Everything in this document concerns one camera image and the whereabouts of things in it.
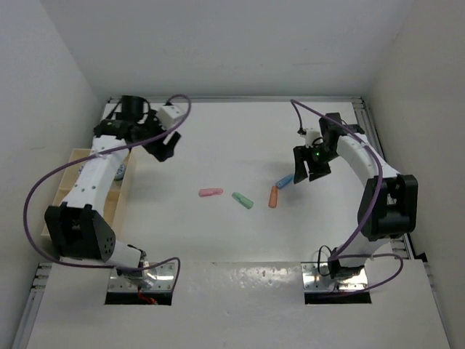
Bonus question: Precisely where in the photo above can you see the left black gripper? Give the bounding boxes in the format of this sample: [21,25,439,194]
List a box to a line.
[134,110,179,161]

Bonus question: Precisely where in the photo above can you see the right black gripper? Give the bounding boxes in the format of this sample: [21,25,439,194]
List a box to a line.
[294,143,339,184]

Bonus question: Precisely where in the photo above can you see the pastel blue correction tape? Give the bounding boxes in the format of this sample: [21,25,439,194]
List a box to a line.
[275,174,294,189]

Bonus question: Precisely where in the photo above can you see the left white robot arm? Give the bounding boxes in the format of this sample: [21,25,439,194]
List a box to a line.
[44,95,185,276]

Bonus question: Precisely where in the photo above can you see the pastel pink correction tape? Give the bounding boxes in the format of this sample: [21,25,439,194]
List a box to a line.
[198,188,223,197]

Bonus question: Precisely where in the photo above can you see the pastel green correction tape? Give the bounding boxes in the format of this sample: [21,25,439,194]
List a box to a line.
[232,192,254,209]

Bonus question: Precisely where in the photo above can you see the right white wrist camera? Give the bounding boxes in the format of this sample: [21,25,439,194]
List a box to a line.
[302,128,323,148]

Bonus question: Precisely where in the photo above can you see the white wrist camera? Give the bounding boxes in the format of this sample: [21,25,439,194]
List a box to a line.
[302,128,323,148]
[156,105,185,129]

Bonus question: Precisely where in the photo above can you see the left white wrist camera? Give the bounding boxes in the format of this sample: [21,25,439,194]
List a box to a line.
[156,105,185,129]

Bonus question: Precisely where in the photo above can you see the aluminium frame rail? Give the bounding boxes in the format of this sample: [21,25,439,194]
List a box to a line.
[108,95,413,260]

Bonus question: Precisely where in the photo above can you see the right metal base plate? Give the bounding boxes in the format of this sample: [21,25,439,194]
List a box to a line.
[301,262,368,294]

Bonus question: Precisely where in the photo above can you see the metal base plate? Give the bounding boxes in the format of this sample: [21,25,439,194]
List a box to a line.
[301,262,368,294]
[108,262,177,293]

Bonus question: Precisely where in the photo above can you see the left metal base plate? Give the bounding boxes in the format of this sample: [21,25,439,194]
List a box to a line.
[108,262,177,293]

